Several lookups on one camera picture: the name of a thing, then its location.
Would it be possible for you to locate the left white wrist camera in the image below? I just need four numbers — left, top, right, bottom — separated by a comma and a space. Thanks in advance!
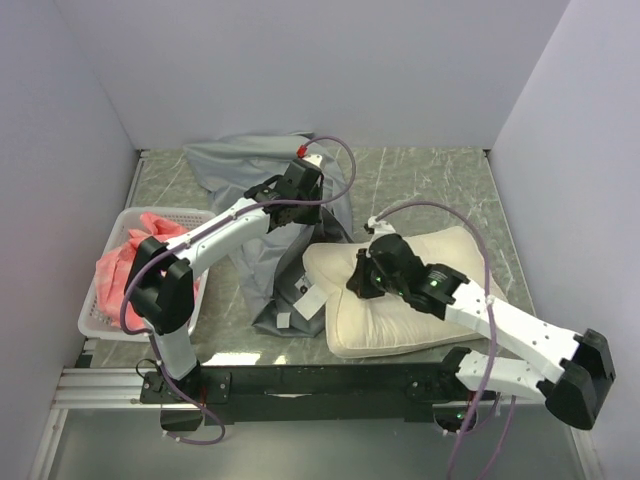
294, 145, 325, 176

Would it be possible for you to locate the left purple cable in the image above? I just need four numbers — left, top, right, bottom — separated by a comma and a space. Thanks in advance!
119, 135, 357, 446

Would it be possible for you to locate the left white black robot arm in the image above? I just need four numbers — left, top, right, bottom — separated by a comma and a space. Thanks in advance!
120, 155, 324, 402

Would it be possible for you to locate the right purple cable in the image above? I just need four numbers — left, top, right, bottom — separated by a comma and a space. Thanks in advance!
372, 200, 519, 480

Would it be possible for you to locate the pink crumpled cloth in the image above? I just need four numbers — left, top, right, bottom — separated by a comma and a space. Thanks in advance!
94, 212, 209, 334

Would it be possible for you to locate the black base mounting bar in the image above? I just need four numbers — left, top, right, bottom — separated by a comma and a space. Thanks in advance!
139, 352, 504, 434

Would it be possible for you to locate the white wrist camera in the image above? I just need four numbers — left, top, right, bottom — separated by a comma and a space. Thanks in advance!
364, 216, 396, 242
294, 145, 325, 176

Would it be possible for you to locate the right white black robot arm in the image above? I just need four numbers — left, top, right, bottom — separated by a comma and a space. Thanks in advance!
347, 233, 616, 430

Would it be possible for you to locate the aluminium frame rail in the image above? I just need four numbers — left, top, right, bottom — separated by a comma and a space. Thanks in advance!
52, 362, 581, 409

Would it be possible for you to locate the beige pillow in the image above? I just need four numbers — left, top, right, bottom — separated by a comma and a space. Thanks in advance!
302, 225, 509, 359

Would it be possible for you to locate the grey pillowcase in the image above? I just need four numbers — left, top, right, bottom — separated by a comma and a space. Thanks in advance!
182, 130, 354, 340

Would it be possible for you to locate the purple cable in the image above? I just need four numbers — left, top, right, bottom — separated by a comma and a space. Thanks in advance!
119, 135, 357, 446
372, 200, 519, 480

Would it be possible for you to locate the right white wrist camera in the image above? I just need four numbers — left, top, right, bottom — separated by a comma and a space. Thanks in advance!
364, 216, 396, 242

